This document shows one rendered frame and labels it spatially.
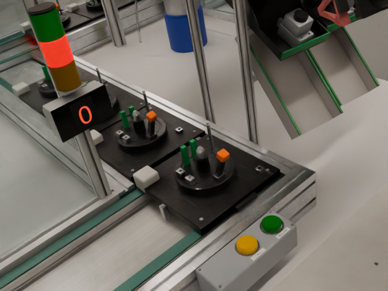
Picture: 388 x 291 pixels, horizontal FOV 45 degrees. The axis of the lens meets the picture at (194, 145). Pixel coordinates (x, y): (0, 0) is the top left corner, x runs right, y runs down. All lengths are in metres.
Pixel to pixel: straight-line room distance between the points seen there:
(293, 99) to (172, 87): 0.64
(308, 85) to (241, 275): 0.52
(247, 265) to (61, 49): 0.52
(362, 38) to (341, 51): 1.09
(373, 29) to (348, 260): 1.59
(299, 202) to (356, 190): 0.17
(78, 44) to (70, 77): 1.24
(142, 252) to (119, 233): 0.09
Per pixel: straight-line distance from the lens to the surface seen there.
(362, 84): 1.29
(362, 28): 2.36
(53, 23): 0.88
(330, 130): 1.37
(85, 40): 2.16
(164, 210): 1.03
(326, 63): 1.26
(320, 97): 1.19
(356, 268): 1.02
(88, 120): 0.95
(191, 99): 1.59
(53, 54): 0.89
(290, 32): 1.05
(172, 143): 1.20
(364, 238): 1.08
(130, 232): 1.07
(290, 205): 1.05
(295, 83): 1.18
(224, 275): 0.89
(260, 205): 1.01
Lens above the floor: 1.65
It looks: 35 degrees down
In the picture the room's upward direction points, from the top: 12 degrees counter-clockwise
